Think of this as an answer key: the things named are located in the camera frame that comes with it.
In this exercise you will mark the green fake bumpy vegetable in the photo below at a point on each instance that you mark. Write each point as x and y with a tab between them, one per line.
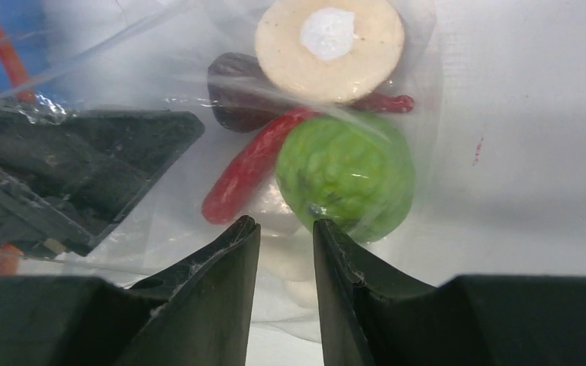
358	172

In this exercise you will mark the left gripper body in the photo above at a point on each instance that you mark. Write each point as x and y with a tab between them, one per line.
73	177

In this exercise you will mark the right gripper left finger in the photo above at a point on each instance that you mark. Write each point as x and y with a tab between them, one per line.
195	312

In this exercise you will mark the white fake garlic piece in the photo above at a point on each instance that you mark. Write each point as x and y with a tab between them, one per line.
287	251

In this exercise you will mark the small dark fake fig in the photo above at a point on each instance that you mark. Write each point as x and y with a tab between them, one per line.
241	96

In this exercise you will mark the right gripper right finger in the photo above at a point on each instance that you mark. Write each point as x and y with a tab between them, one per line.
373	314

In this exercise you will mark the fake red chili pepper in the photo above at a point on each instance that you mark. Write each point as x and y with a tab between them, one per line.
250	167

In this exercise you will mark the fake mushroom slice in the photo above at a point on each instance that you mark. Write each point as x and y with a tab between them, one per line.
329	51

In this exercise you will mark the clear zip top bag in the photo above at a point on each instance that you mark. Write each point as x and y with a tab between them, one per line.
154	56

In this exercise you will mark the blue plastic bin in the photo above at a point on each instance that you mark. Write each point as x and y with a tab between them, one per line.
24	47

